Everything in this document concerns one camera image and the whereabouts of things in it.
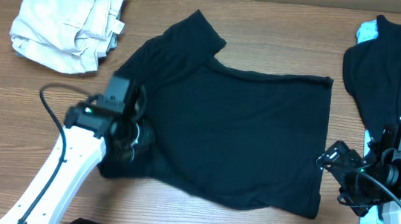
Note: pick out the black garment with logo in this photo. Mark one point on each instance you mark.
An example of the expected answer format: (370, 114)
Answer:
(372, 76)

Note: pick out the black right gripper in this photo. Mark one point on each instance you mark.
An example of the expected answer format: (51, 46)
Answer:
(337, 150)

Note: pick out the light blue garment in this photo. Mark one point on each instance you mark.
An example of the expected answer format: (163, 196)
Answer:
(368, 31)

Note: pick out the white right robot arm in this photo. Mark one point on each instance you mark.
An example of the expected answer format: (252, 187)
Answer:
(387, 176)

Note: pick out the black t-shirt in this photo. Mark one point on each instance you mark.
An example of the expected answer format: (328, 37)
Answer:
(242, 139)

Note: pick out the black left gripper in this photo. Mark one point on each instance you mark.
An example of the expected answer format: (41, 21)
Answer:
(149, 133)

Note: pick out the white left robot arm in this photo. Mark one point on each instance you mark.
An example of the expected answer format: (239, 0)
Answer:
(89, 135)

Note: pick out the beige folded trousers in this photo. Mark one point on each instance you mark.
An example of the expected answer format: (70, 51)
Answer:
(68, 36)

